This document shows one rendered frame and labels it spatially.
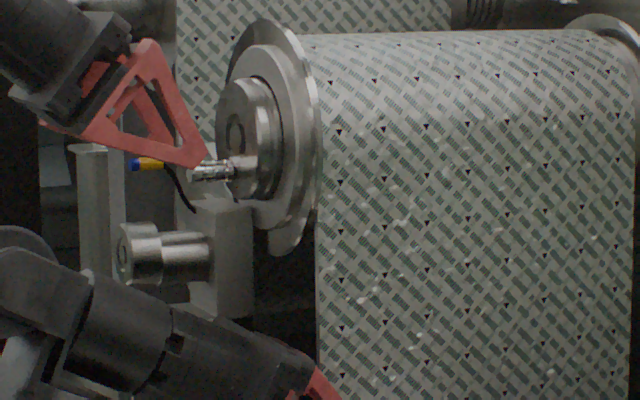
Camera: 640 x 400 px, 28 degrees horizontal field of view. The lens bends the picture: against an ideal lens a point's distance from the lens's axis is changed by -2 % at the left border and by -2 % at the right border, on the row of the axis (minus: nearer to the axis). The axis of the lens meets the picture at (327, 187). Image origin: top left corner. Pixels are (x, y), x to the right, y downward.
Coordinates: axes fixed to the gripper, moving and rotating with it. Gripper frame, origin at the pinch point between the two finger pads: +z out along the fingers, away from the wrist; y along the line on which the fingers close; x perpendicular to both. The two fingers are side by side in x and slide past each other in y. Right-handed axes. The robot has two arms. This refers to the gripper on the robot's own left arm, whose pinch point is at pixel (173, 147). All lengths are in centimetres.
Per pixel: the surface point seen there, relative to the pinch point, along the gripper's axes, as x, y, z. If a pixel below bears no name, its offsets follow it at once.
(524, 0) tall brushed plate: 31.6, -20.2, 24.6
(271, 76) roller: 6.8, 2.2, 1.6
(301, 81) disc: 7.0, 5.4, 2.1
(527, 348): 3.2, 6.2, 25.4
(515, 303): 4.9, 6.2, 22.6
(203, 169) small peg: 0.1, -0.3, 2.5
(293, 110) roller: 5.4, 5.2, 2.8
